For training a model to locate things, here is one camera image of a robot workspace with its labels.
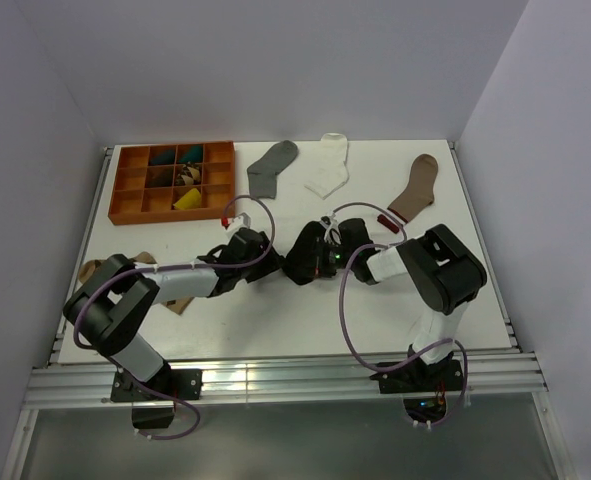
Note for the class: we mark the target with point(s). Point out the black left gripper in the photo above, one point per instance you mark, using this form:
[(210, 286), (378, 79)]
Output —
[(268, 264)]

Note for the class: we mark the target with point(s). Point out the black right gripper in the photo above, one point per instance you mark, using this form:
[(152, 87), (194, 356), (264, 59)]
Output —
[(323, 269)]

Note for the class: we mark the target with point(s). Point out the black sock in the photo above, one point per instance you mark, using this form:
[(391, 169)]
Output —
[(301, 264)]

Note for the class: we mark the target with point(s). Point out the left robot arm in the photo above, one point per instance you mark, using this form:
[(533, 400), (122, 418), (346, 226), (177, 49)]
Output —
[(110, 307)]

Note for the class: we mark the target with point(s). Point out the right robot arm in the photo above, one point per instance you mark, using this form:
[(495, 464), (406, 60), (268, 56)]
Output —
[(445, 274)]

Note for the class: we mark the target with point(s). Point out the white sock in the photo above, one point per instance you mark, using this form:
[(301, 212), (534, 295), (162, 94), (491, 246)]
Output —
[(330, 171)]

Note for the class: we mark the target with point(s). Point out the yellow rolled sock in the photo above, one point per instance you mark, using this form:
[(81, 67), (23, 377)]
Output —
[(190, 200)]

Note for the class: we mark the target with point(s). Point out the tan sock maroon striped cuff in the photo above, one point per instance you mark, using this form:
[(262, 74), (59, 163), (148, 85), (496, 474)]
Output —
[(419, 191)]

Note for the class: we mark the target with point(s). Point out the grey sock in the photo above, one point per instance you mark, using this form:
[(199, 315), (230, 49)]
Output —
[(262, 174)]

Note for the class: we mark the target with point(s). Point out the tan argyle sock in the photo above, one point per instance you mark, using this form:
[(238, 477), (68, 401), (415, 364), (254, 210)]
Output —
[(177, 306)]

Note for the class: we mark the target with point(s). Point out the brown argyle rolled sock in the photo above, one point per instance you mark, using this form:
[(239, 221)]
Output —
[(188, 175)]

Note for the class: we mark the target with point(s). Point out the orange compartment tray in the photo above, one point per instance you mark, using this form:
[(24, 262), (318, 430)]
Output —
[(132, 203)]

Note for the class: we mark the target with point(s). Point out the dark brown rolled sock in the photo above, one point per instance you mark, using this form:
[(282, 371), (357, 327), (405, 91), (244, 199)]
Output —
[(158, 177)]

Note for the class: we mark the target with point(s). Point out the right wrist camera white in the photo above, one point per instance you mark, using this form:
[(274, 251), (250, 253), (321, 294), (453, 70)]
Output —
[(332, 233)]

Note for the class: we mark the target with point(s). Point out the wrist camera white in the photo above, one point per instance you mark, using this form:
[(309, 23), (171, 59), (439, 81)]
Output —
[(332, 233), (232, 225)]

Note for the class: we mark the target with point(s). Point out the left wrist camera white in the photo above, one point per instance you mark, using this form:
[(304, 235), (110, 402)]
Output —
[(232, 225)]

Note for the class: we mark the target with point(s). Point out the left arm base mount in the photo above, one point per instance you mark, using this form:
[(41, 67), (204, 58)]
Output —
[(156, 404)]

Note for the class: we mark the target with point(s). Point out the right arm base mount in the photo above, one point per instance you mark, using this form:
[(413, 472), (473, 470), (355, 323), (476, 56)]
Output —
[(446, 375)]

